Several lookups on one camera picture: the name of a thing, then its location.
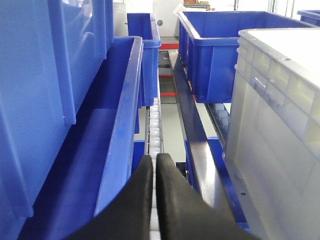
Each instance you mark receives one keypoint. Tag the blue bin far centre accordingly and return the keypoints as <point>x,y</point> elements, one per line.
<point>145,25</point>

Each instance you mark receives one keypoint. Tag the white plastic tote bin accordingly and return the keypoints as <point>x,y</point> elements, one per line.
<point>273,142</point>

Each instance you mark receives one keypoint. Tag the blue bin upper right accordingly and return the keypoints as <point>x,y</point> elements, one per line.
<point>310,16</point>

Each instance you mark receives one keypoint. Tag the right white roller track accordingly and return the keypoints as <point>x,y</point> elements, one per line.
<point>220,119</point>

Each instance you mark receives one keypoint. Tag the blue bin left shelf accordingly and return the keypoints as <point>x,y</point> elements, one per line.
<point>69,93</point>

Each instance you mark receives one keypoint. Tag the left white roller track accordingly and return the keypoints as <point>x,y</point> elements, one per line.
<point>153,146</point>

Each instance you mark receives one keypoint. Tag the blue bin far right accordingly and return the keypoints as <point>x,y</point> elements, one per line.
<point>208,42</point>

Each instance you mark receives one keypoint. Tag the white roller track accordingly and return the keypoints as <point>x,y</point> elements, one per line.
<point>220,119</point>
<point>153,146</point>

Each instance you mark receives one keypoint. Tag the blue bin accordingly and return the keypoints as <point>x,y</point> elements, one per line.
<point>208,42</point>
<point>145,25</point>
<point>310,16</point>

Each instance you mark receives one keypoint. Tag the dark blue shelf beam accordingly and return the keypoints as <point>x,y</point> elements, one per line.
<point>212,184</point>

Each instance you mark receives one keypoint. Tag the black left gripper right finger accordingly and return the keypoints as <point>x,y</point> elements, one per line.
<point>183,214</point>

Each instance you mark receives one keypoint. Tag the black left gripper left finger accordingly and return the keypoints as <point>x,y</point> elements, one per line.
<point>128,216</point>

